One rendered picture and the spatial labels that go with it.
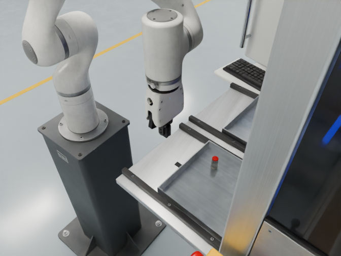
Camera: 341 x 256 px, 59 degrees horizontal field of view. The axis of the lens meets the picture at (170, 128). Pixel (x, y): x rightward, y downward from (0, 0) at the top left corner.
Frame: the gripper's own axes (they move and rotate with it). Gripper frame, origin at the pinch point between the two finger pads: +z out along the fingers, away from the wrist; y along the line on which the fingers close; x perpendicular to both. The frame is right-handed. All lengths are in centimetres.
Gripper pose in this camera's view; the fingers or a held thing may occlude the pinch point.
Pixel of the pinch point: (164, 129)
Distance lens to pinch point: 81.6
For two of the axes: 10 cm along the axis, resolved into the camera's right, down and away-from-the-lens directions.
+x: -7.4, -4.7, 4.8
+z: 0.0, 7.1, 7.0
